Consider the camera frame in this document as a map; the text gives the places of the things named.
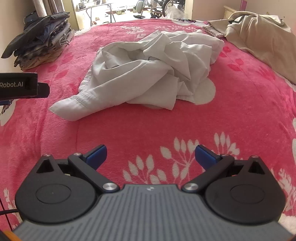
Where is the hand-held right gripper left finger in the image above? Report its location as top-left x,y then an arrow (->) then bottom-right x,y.
35,144 -> 120,193

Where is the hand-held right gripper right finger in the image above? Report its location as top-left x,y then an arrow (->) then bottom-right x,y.
181,145 -> 266,193

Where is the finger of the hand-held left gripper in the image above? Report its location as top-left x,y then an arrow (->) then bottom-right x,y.
37,82 -> 50,98

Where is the white shirt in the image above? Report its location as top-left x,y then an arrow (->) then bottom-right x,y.
49,30 -> 225,122

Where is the stack of folded clothes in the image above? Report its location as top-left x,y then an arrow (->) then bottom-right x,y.
1,13 -> 75,71

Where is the pink floral blanket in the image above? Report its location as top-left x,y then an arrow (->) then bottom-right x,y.
0,19 -> 296,232

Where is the grey curtain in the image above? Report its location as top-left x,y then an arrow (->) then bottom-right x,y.
32,0 -> 64,18

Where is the folding table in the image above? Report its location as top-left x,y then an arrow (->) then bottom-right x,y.
76,2 -> 116,24

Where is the checkered cloth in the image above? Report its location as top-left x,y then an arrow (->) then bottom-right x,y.
202,25 -> 223,38

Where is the beige jacket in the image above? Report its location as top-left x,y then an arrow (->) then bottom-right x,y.
208,10 -> 296,80

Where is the wheelchair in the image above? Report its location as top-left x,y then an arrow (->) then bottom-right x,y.
150,0 -> 185,18

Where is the clear plastic bag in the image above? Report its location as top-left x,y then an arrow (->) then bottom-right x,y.
165,6 -> 186,19

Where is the cream nightstand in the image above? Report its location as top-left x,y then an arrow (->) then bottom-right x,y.
224,5 -> 241,18

